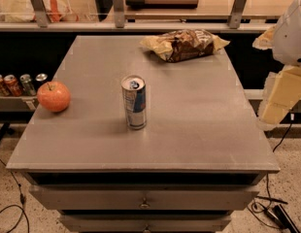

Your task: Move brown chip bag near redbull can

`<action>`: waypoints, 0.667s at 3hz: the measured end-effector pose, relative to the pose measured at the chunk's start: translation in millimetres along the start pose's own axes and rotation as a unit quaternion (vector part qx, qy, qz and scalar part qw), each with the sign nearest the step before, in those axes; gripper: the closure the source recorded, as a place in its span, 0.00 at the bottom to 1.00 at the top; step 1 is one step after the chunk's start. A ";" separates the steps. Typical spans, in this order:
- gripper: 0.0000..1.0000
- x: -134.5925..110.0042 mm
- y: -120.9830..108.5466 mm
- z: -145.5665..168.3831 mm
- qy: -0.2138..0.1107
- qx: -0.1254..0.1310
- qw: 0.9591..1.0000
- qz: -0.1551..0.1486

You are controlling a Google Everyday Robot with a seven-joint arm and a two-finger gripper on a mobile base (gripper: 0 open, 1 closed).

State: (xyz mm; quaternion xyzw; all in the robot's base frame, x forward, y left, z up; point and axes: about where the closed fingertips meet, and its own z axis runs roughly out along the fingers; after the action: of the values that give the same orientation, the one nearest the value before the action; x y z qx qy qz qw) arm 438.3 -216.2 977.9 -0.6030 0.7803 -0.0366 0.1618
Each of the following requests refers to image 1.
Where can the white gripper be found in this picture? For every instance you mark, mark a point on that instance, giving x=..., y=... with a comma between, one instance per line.
x=290, y=38

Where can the brown chip bag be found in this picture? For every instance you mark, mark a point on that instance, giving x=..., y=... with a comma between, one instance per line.
x=184, y=44

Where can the redbull can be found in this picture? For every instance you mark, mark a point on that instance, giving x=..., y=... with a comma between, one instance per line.
x=134, y=100

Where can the dark soda can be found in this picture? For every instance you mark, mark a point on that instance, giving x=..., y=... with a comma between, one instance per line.
x=41, y=79

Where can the green soda can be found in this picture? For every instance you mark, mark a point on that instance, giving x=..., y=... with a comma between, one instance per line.
x=27, y=84

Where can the white orange plastic bag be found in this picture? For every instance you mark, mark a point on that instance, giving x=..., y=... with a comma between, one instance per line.
x=26, y=10

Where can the orange soda can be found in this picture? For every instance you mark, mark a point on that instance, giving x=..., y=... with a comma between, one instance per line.
x=3, y=89
x=13, y=85

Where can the orange soda can left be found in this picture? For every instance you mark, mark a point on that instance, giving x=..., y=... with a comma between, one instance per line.
x=3, y=89

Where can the black power adapter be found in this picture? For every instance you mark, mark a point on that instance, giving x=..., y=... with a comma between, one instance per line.
x=279, y=215

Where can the red apple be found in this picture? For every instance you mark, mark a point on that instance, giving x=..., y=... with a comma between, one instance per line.
x=54, y=96

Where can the upper drawer with knob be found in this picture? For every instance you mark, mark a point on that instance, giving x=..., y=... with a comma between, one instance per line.
x=208, y=198

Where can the drawer with knob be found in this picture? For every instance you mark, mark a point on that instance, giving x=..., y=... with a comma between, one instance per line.
x=208, y=198
x=145, y=224

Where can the lower drawer with knob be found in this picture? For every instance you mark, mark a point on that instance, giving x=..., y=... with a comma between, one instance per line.
x=145, y=224

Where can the grey shelf left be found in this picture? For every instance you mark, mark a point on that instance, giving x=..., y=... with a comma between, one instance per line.
x=18, y=104

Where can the metal bracket right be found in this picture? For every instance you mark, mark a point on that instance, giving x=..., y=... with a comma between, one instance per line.
x=235, y=17

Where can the metal bracket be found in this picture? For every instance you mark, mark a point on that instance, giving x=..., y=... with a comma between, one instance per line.
x=119, y=17
x=235, y=17
x=41, y=16

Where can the metal bracket middle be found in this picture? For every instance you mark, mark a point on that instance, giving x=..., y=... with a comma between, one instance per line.
x=119, y=17

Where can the metal bracket left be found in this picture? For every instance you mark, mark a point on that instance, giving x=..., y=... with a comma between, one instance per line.
x=41, y=16

